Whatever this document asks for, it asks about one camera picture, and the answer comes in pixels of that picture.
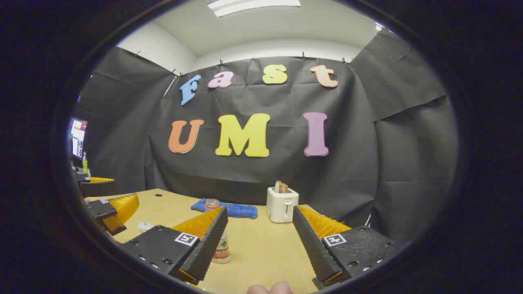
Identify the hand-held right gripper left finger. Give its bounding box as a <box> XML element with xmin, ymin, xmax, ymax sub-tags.
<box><xmin>122</xmin><ymin>206</ymin><xmax>228</xmax><ymax>285</ymax></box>

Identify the blue cloth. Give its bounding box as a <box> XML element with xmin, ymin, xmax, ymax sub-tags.
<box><xmin>191</xmin><ymin>199</ymin><xmax>258</xmax><ymax>219</ymax></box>

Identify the computer monitor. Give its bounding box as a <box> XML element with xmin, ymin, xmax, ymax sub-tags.
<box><xmin>70</xmin><ymin>118</ymin><xmax>87</xmax><ymax>160</ymax></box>

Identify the white toaster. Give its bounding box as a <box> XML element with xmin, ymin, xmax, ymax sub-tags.
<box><xmin>266</xmin><ymin>187</ymin><xmax>299</xmax><ymax>223</ymax></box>

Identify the clear plastic water bottle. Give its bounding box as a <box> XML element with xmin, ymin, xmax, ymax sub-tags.
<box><xmin>204</xmin><ymin>199</ymin><xmax>231</xmax><ymax>264</ymax></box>

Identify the ceiling light panel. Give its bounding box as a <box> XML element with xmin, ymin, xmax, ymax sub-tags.
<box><xmin>207</xmin><ymin>0</ymin><xmax>302</xmax><ymax>18</ymax></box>

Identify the black backdrop cloth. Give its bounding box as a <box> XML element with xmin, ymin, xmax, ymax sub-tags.
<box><xmin>76</xmin><ymin>31</ymin><xmax>458</xmax><ymax>245</ymax></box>

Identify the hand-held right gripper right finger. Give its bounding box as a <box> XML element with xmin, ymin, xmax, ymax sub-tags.
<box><xmin>292</xmin><ymin>205</ymin><xmax>397</xmax><ymax>290</ymax></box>

